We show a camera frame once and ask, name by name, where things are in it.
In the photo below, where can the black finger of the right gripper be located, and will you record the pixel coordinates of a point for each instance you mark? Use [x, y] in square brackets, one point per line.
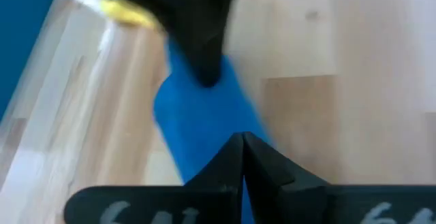
[194, 13]

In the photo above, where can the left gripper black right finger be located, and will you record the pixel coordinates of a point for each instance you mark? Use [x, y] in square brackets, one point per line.
[289, 196]

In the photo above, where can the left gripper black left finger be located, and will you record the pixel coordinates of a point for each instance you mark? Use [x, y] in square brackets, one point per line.
[204, 200]

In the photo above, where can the yellow microfiber towel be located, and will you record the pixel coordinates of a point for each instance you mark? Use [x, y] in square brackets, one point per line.
[126, 11]

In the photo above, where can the blue microfiber towel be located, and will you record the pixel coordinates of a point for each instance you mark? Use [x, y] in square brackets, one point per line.
[197, 125]

